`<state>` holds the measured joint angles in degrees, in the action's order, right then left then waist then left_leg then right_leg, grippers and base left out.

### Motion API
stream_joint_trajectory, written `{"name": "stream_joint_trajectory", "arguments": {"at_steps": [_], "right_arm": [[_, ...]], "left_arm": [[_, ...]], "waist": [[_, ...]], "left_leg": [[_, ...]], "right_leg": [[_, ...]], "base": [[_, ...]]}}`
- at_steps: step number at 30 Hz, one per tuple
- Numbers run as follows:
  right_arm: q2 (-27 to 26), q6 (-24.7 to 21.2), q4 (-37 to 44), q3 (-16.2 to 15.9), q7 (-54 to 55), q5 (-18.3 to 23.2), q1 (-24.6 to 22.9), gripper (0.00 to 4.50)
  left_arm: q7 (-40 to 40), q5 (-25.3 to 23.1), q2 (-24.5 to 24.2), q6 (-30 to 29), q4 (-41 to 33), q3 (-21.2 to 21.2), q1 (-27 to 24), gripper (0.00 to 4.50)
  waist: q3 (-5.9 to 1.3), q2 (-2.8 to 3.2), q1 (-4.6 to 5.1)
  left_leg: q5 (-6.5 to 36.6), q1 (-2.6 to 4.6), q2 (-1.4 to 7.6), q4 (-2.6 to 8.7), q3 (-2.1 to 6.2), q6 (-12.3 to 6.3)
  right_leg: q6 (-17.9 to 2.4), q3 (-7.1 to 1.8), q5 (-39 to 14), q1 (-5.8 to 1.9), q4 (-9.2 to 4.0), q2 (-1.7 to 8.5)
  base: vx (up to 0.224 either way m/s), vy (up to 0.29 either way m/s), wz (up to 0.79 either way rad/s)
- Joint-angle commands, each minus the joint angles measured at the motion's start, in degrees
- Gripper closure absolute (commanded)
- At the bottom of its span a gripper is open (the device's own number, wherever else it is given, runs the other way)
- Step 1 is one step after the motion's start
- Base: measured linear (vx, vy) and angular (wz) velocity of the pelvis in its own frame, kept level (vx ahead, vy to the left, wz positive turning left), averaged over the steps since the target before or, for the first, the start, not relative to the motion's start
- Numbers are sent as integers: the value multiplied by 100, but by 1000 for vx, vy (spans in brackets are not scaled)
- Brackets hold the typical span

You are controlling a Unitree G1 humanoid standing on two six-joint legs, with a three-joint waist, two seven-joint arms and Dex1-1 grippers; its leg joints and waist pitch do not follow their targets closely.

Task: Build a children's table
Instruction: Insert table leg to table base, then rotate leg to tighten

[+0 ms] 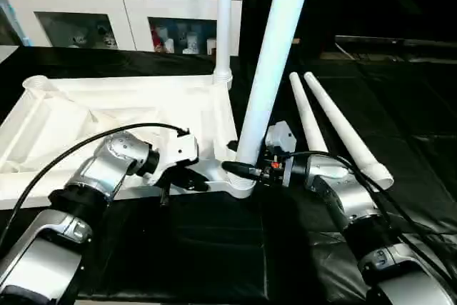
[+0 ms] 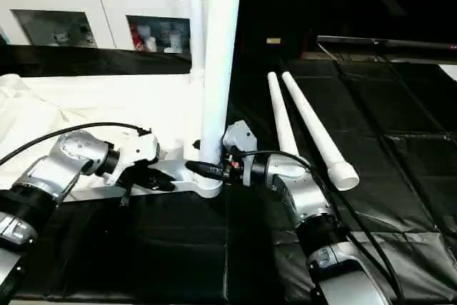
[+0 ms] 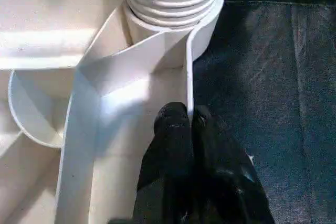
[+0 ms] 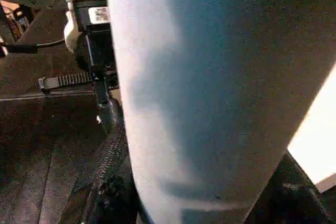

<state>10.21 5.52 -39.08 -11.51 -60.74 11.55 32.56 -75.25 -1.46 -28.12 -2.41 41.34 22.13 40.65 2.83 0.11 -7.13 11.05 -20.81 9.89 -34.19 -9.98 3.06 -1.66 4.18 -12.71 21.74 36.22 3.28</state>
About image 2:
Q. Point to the white plastic table top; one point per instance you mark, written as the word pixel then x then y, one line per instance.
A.
pixel 86 112

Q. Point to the white plastic table leg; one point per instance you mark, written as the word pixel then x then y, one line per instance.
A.
pixel 220 55
pixel 196 19
pixel 283 116
pixel 318 130

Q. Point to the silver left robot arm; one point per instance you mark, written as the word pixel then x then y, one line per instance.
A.
pixel 50 176

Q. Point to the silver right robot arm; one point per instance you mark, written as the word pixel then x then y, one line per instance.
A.
pixel 307 205

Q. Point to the black work mat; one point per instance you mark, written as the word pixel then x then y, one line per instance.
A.
pixel 214 255

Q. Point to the crumpled black plastic sheet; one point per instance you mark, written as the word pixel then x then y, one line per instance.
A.
pixel 400 198

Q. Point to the white cabinet with glass doors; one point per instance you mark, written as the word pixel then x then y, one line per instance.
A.
pixel 93 1

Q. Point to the dark low furniture silver edge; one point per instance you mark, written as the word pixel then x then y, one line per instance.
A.
pixel 385 42

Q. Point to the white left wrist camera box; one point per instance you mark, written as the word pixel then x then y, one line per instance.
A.
pixel 139 151

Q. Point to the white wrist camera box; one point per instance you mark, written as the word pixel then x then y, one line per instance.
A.
pixel 139 151
pixel 239 137

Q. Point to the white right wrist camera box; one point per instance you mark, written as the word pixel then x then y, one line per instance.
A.
pixel 239 137

